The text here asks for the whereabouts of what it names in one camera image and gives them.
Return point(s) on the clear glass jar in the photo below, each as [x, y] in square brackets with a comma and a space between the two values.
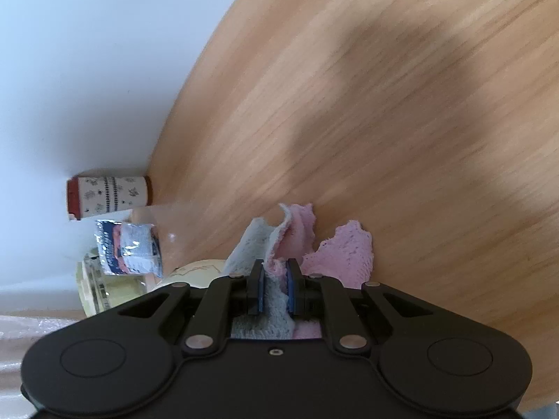
[102, 292]

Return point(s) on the pale green bowl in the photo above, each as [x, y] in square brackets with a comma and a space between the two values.
[196, 273]

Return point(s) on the blue and white plastic packet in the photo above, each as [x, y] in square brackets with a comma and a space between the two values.
[126, 248]

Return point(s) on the floral ceramic canister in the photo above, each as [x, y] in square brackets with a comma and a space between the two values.
[109, 194]

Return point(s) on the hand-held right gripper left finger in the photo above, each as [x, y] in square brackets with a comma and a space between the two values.
[260, 291]

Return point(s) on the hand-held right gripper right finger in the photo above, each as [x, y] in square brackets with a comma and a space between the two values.
[290, 293]

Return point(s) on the pale pink bubble wrap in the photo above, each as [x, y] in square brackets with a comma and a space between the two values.
[30, 345]

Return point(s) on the pink and grey cloth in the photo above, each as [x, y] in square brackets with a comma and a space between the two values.
[345, 253]

